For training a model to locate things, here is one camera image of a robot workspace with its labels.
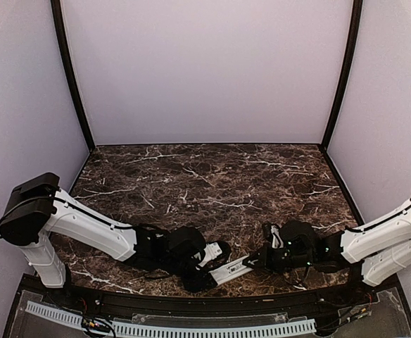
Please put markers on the white remote control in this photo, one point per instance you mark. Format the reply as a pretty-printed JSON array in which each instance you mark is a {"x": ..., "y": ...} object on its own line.
[{"x": 230, "y": 271}]

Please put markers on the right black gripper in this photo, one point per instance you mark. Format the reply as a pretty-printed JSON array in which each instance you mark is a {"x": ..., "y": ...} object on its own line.
[{"x": 264, "y": 260}]

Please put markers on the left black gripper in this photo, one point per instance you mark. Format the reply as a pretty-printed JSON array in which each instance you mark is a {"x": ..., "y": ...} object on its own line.
[{"x": 199, "y": 283}]

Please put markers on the black front rail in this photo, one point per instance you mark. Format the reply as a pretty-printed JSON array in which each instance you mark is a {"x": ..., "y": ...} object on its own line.
[{"x": 315, "y": 302}]

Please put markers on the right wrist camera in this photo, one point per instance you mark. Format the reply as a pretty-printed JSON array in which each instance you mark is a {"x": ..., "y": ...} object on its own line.
[{"x": 271, "y": 232}]

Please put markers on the left black frame post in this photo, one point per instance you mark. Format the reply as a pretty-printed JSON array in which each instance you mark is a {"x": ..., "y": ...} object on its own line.
[{"x": 62, "y": 39}]

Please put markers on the black frame post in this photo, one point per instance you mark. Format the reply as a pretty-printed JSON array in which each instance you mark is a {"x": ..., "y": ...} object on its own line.
[
  {"x": 347, "y": 62},
  {"x": 62, "y": 39}
]

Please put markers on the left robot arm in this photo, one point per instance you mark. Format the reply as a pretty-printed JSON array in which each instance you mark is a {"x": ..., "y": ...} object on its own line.
[{"x": 39, "y": 207}]

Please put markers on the right black frame post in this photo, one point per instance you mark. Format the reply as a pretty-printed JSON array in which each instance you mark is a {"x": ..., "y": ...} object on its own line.
[{"x": 347, "y": 62}]

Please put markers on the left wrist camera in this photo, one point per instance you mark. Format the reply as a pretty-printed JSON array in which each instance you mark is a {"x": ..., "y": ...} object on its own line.
[{"x": 215, "y": 251}]

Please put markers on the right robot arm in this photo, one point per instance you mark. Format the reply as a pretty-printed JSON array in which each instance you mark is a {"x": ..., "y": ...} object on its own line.
[{"x": 377, "y": 249}]

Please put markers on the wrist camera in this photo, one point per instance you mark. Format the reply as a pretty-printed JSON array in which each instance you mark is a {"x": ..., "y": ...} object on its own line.
[
  {"x": 215, "y": 251},
  {"x": 271, "y": 232}
]

